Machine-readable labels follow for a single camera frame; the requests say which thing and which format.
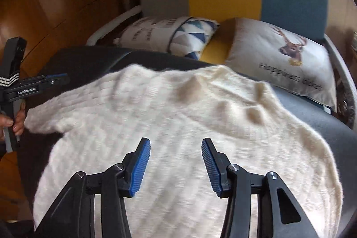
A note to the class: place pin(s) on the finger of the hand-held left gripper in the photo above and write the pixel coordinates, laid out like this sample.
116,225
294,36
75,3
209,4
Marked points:
57,78

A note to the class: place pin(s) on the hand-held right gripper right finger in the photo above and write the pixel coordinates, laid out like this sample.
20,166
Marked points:
210,168

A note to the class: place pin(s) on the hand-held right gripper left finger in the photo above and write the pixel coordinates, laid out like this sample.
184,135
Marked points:
140,168

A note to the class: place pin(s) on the cream knit sweater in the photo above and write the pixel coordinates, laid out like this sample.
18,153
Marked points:
167,121

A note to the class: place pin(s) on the person's left hand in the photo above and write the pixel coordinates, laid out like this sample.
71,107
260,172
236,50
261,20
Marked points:
19,122

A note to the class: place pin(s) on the black leather ottoman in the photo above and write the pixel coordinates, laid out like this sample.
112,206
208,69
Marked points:
83,59

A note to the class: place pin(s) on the white printed pillow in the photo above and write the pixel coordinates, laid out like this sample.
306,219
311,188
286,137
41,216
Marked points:
147,31

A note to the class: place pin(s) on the deer print pillow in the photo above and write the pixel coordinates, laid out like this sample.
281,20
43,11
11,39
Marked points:
259,42

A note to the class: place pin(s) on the blue triangle pattern pillow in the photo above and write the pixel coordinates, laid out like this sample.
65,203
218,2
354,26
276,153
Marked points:
192,34

